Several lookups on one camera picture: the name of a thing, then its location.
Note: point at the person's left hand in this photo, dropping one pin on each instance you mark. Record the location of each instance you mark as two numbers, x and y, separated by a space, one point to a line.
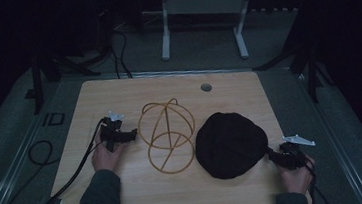
104 159

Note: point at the person's right hand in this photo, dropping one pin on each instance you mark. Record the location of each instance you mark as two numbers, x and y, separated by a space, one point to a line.
295 179

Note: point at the white metal table frame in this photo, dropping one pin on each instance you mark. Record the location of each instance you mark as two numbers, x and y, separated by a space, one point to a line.
203 5

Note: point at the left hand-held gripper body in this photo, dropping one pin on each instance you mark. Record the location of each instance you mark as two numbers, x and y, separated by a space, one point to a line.
111 132

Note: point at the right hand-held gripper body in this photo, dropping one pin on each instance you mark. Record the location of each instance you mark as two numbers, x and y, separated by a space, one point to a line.
291 156

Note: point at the black hat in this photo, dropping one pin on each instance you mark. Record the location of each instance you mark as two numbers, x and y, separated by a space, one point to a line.
230 144

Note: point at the black tripod stand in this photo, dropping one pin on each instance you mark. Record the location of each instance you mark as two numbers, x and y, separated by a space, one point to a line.
37 89
311 69

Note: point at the grey table grommet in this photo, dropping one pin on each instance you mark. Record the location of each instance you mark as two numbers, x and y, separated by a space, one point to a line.
206 87

